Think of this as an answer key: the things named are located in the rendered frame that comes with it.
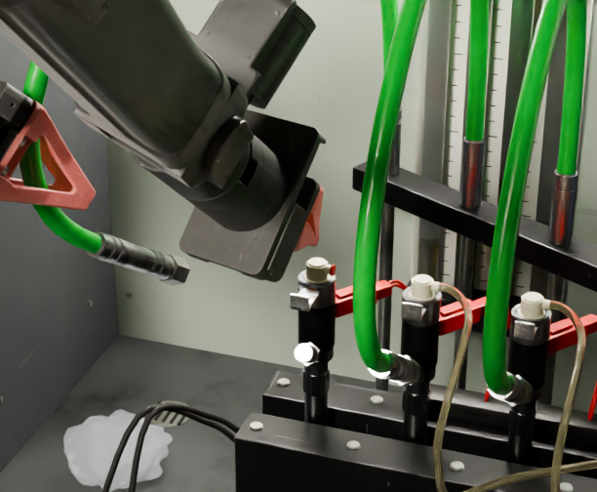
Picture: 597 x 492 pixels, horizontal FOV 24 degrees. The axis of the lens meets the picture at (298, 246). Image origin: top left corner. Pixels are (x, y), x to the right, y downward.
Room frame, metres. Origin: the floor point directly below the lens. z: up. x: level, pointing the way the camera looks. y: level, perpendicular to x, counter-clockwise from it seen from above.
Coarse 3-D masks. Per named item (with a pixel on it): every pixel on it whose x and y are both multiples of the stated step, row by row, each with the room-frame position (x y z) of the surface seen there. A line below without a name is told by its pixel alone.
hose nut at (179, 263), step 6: (174, 258) 0.91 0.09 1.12; (180, 258) 0.92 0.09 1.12; (180, 264) 0.91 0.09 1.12; (186, 264) 0.92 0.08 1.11; (174, 270) 0.91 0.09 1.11; (180, 270) 0.91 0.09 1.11; (186, 270) 0.91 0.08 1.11; (174, 276) 0.90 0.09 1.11; (180, 276) 0.91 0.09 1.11; (186, 276) 0.91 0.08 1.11; (168, 282) 0.91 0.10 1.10; (174, 282) 0.91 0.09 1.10; (180, 282) 0.91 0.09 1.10
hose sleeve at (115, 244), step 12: (108, 240) 0.86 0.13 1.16; (120, 240) 0.88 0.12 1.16; (108, 252) 0.86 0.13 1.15; (120, 252) 0.87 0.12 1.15; (132, 252) 0.88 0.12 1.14; (144, 252) 0.89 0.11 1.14; (156, 252) 0.90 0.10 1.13; (120, 264) 0.87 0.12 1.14; (132, 264) 0.88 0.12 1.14; (144, 264) 0.89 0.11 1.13; (156, 264) 0.89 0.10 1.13; (168, 264) 0.90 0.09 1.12; (156, 276) 0.90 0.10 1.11; (168, 276) 0.90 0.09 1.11
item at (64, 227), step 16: (384, 0) 1.10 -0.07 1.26; (384, 16) 1.10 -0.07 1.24; (384, 32) 1.10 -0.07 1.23; (384, 48) 1.10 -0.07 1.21; (32, 64) 0.84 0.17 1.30; (384, 64) 1.10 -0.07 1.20; (32, 80) 0.83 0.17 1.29; (48, 80) 0.84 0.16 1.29; (32, 96) 0.83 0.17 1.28; (400, 112) 1.10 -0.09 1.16; (32, 144) 0.82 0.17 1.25; (32, 160) 0.82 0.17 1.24; (32, 176) 0.82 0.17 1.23; (48, 208) 0.83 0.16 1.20; (48, 224) 0.83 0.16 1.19; (64, 224) 0.84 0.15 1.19; (64, 240) 0.85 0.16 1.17; (80, 240) 0.85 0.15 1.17; (96, 240) 0.86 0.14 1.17
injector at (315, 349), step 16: (304, 272) 0.92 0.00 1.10; (320, 288) 0.91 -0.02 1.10; (320, 304) 0.91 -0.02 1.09; (304, 320) 0.91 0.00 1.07; (320, 320) 0.91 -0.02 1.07; (304, 336) 0.91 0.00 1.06; (320, 336) 0.91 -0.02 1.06; (304, 352) 0.89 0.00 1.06; (320, 352) 0.90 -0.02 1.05; (304, 368) 0.92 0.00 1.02; (320, 368) 0.91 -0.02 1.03; (304, 384) 0.92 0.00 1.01; (320, 384) 0.91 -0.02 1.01; (304, 400) 0.92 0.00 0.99; (320, 400) 0.91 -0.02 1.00; (304, 416) 0.92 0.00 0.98; (320, 416) 0.91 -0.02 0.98
